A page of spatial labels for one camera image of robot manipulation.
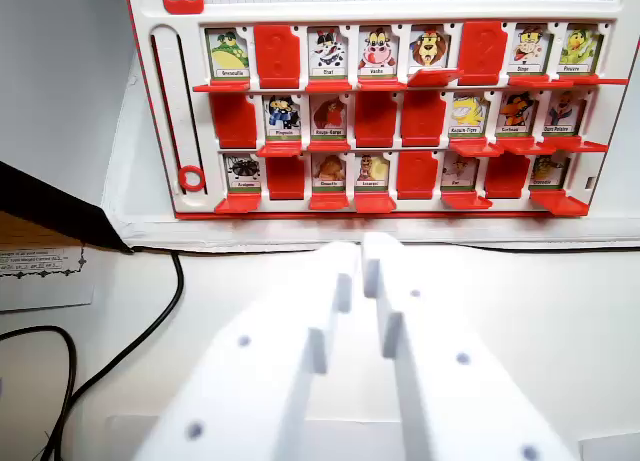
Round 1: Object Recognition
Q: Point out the looped black cable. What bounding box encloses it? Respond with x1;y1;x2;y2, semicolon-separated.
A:
0;325;79;461

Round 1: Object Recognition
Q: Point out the red flap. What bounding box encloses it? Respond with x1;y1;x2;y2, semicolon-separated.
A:
354;191;398;215

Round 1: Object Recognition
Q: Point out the red and white game board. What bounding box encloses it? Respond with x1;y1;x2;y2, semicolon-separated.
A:
121;0;632;221

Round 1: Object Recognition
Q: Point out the long black cable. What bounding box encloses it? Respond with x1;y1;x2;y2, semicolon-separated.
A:
130;248;185;461

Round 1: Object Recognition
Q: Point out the thin black cable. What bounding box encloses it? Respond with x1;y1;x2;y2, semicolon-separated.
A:
399;240;640;254

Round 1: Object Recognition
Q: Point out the white printed paper label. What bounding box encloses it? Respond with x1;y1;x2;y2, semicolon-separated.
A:
0;241;96;313

